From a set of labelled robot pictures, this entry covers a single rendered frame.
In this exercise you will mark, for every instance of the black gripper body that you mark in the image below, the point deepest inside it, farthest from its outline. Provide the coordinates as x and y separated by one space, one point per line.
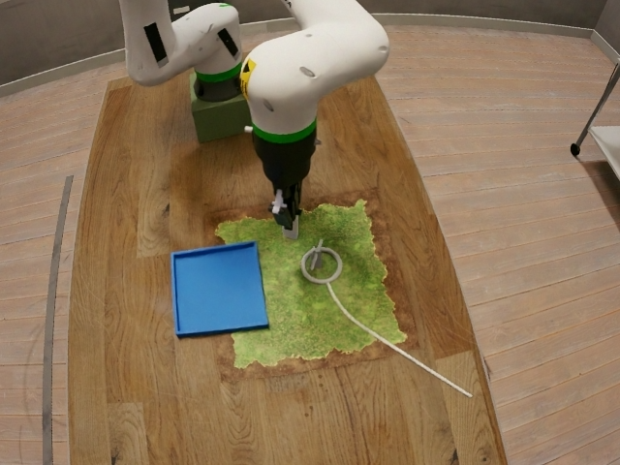
284 178

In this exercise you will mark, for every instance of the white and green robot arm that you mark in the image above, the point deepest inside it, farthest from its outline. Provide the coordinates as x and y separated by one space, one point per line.
282 79

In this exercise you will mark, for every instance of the grey ring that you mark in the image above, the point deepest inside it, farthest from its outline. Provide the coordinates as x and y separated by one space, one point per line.
318 281

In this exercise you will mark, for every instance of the blue square tray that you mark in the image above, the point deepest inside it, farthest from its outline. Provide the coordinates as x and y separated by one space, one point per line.
218 287

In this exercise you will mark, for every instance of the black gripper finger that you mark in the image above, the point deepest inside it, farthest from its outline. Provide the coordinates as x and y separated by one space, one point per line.
298 201
287 208

